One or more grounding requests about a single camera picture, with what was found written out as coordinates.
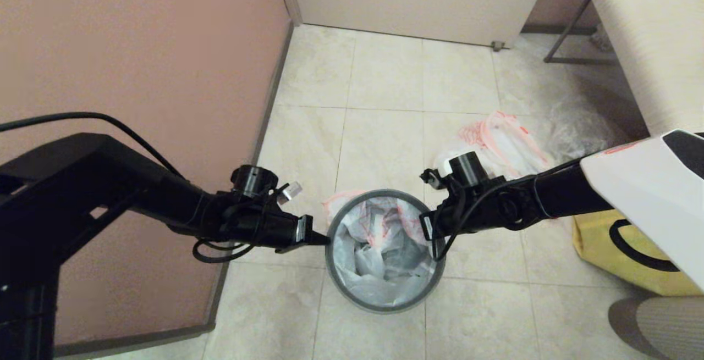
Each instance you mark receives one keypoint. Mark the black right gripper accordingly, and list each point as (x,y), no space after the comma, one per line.
(473,206)

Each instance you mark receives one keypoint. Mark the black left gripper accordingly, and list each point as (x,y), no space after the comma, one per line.
(258,222)

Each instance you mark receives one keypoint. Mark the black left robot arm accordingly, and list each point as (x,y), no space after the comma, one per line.
(82,206)

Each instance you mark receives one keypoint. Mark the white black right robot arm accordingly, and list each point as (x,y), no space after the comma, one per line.
(632,184)

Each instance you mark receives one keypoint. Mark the yellow shopping bag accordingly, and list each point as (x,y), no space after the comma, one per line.
(594,244)

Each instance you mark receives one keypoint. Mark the clear bag with black contents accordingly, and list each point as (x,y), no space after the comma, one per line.
(577,129)

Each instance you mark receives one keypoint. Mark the small metal door stop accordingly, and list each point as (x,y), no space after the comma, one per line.
(499,46)

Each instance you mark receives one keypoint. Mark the small clear container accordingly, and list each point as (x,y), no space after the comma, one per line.
(600,38)

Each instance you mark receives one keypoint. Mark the grey ribbed round object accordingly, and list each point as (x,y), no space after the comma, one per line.
(671,327)

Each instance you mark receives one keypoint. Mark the cream striped table top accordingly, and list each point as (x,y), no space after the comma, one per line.
(654,36)

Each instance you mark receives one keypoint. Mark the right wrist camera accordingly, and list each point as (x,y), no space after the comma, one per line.
(432,177)

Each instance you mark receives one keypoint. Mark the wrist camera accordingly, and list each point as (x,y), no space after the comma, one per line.
(290,192)
(432,177)

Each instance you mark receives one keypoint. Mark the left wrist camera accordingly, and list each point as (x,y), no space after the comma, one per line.
(290,192)

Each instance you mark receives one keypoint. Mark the dark metal table frame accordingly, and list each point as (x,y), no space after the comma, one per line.
(577,60)

